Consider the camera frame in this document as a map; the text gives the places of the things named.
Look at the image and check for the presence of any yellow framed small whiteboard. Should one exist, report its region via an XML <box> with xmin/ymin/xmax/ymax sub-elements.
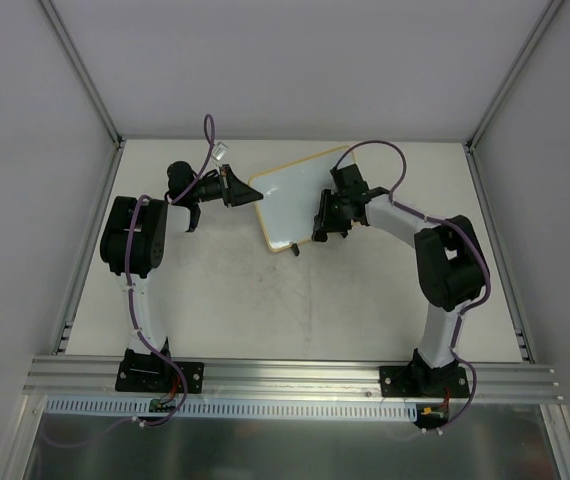
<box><xmin>249</xmin><ymin>145</ymin><xmax>348</xmax><ymax>253</ymax></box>

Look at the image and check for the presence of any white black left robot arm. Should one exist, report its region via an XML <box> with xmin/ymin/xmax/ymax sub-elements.
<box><xmin>99</xmin><ymin>161</ymin><xmax>263</xmax><ymax>394</ymax></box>

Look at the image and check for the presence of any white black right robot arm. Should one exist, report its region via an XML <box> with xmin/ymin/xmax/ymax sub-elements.
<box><xmin>312</xmin><ymin>164</ymin><xmax>490</xmax><ymax>398</ymax></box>

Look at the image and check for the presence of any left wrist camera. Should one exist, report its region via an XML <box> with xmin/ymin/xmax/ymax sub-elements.
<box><xmin>211</xmin><ymin>142</ymin><xmax>228</xmax><ymax>161</ymax></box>

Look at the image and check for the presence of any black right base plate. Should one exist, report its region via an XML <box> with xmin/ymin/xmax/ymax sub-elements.
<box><xmin>379</xmin><ymin>364</ymin><xmax>470</xmax><ymax>399</ymax></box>

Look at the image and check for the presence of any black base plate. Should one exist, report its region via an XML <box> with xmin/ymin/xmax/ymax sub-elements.
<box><xmin>379</xmin><ymin>364</ymin><xmax>470</xmax><ymax>399</ymax></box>
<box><xmin>115</xmin><ymin>349</ymin><xmax>204</xmax><ymax>394</ymax></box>

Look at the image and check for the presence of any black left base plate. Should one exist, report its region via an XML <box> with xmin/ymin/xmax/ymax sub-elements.
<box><xmin>115</xmin><ymin>349</ymin><xmax>204</xmax><ymax>394</ymax></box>

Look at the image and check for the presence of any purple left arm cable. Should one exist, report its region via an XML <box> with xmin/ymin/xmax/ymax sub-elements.
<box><xmin>39</xmin><ymin>113</ymin><xmax>216</xmax><ymax>449</ymax></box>

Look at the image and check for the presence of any white slotted cable duct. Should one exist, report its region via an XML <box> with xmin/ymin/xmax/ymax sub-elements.
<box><xmin>44</xmin><ymin>396</ymin><xmax>418</xmax><ymax>423</ymax></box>

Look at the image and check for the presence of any left aluminium frame post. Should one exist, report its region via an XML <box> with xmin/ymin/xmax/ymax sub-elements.
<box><xmin>37</xmin><ymin>0</ymin><xmax>122</xmax><ymax>146</ymax></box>

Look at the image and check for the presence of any aluminium frame post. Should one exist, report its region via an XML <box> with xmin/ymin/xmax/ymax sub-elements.
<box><xmin>37</xmin><ymin>0</ymin><xmax>122</xmax><ymax>146</ymax></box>
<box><xmin>465</xmin><ymin>0</ymin><xmax>565</xmax><ymax>153</ymax></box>

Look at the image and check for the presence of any aluminium mounting rail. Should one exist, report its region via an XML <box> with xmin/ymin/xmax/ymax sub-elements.
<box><xmin>22</xmin><ymin>355</ymin><xmax>565</xmax><ymax>404</ymax></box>

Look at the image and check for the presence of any right aluminium frame post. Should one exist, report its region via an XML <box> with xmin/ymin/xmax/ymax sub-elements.
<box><xmin>465</xmin><ymin>0</ymin><xmax>565</xmax><ymax>153</ymax></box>

